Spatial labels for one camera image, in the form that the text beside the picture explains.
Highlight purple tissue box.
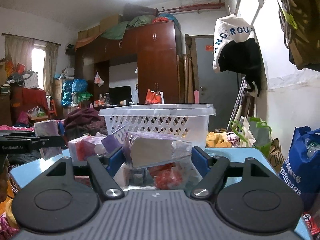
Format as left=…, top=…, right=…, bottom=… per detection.
left=101, top=126, right=126, bottom=153

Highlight pink tissue pack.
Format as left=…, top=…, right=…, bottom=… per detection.
left=68, top=133, right=107, bottom=161

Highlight red snack bag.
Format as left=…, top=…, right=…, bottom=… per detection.
left=148, top=163, right=183, bottom=190

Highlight yellow orange blanket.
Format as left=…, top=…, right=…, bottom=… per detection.
left=206, top=132, right=232, bottom=148

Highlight clear plastic laundry basket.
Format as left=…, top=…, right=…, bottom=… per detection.
left=99, top=103, right=216, bottom=149

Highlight dark purple clothes pile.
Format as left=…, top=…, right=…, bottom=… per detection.
left=63, top=108, right=108, bottom=141

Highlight green and white bag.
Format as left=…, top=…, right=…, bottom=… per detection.
left=230, top=117, right=272, bottom=157

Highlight black television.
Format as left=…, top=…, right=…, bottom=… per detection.
left=109, top=86, right=132, bottom=105

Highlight red white plastic bag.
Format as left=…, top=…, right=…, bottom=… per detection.
left=145, top=89, right=164, bottom=105

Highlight grey metal door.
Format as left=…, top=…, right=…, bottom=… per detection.
left=194, top=35, right=239, bottom=132

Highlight blue plastic bags stack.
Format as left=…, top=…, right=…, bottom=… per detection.
left=61, top=79, right=88, bottom=107

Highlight beige window curtain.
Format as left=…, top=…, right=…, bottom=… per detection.
left=4, top=35, right=35, bottom=74

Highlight blue shopping bag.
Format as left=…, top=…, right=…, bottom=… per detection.
left=279, top=126, right=319, bottom=212

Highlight black hanging garment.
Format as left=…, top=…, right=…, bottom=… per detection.
left=217, top=38, right=262, bottom=96

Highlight dark red wooden wardrobe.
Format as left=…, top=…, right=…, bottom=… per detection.
left=74, top=21, right=184, bottom=104

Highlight green cloth on wardrobe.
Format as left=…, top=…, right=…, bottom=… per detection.
left=100, top=15, right=156, bottom=40

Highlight white tote bag blue letters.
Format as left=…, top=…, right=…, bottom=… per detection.
left=213, top=14, right=256, bottom=73

